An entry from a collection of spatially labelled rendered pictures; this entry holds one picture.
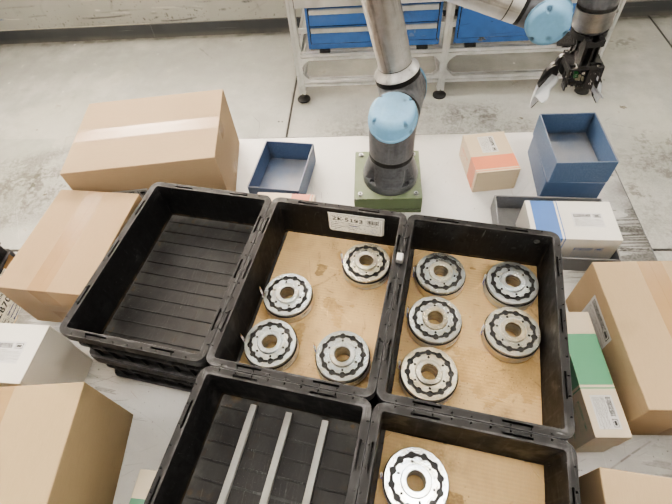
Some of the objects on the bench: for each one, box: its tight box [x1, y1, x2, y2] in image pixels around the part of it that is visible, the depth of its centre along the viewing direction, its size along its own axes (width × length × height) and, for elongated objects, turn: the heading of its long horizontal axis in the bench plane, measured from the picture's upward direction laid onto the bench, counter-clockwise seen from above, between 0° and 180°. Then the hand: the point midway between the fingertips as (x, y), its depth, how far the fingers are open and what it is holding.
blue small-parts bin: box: [247, 140, 316, 194], centre depth 131 cm, size 20×15×7 cm
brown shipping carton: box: [566, 261, 672, 435], centre depth 87 cm, size 30×22×16 cm
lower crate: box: [91, 356, 196, 392], centre depth 104 cm, size 40×30×12 cm
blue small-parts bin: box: [528, 137, 606, 198], centre depth 124 cm, size 20×15×7 cm
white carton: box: [56, 345, 93, 384], centre depth 97 cm, size 20×12×9 cm, turn 89°
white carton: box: [515, 200, 623, 259], centre depth 109 cm, size 20×12×9 cm, turn 88°
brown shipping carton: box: [0, 190, 142, 323], centre depth 111 cm, size 30×22×16 cm
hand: (562, 103), depth 108 cm, fingers open, 14 cm apart
